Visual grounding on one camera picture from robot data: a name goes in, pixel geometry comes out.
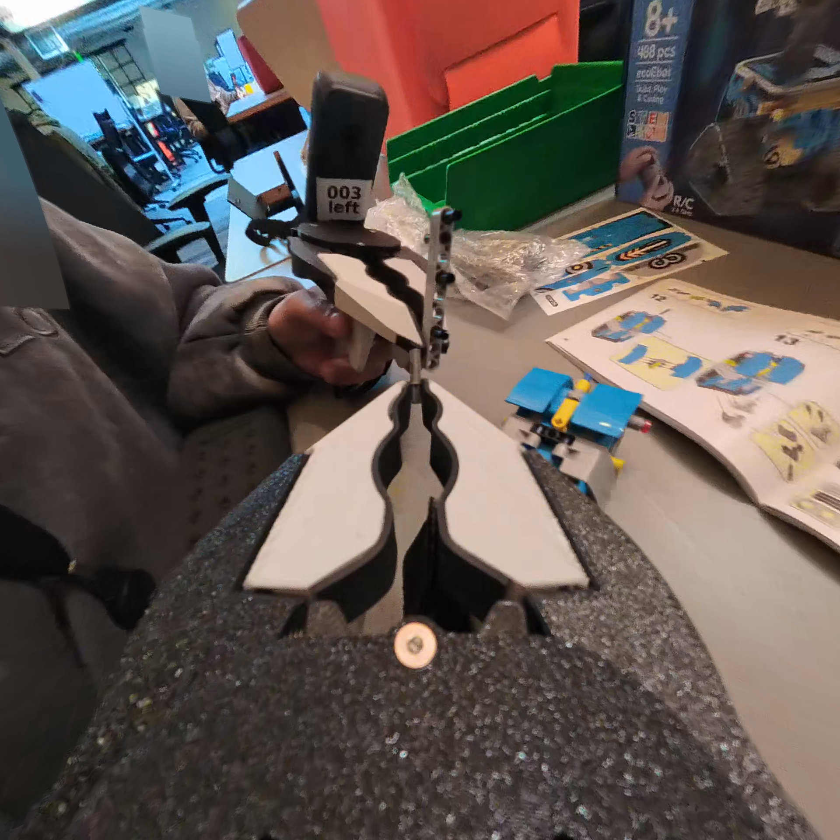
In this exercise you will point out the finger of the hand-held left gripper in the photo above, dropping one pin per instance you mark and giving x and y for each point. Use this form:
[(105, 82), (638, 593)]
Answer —
[(410, 269), (354, 295)]

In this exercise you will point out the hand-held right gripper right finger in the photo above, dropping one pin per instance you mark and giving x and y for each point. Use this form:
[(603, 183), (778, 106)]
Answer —
[(505, 518)]

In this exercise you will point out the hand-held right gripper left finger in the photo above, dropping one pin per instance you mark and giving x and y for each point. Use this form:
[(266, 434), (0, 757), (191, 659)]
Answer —
[(321, 518)]

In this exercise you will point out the grey perforated brick beam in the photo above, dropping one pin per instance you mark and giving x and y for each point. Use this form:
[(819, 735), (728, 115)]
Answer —
[(436, 295)]

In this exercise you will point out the small connector pin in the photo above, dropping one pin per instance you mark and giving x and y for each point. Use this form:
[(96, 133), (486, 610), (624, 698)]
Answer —
[(417, 374)]

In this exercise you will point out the person's left forearm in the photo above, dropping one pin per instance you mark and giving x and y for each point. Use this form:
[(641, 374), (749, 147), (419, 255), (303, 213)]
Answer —
[(223, 341)]

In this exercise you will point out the grey desk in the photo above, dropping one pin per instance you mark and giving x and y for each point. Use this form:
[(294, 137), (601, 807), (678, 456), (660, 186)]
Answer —
[(689, 558)]

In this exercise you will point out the person's left hand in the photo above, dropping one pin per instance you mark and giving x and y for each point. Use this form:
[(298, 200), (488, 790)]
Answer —
[(308, 341)]

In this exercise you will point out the crumpled clear plastic bag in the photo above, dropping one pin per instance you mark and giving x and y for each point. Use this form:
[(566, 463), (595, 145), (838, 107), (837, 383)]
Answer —
[(512, 262), (400, 210)]

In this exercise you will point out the orange felt bag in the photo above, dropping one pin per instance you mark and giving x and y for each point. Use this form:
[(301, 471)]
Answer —
[(407, 52)]

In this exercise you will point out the small angled stand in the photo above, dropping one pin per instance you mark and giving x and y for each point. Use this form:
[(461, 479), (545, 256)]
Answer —
[(249, 197)]

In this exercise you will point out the blue brick vehicle model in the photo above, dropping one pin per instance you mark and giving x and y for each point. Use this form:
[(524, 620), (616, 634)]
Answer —
[(604, 407)]

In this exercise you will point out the green plastic bin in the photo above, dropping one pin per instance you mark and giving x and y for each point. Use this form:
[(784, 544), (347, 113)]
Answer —
[(525, 170)]

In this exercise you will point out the black office chair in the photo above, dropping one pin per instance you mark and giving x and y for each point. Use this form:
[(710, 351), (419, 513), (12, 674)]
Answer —
[(190, 190)]

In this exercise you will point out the blue sticker sheet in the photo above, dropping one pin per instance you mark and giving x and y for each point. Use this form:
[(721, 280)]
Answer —
[(623, 262)]

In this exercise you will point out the building instruction booklet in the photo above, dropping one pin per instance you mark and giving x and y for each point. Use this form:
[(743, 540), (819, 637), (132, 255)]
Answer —
[(689, 315)]

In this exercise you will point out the black monitor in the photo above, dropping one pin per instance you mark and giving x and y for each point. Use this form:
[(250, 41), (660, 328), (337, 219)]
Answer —
[(604, 33)]

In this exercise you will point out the blue black toy box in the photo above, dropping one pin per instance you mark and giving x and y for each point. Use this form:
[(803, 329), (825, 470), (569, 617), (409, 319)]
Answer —
[(656, 79)]

